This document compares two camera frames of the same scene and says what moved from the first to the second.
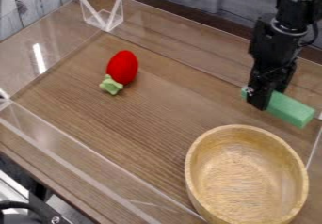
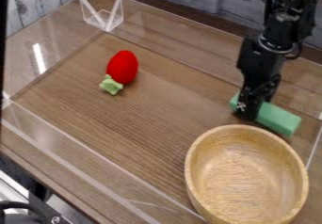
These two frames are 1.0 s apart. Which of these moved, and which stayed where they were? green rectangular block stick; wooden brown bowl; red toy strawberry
Moved: green rectangular block stick
Stayed: red toy strawberry; wooden brown bowl
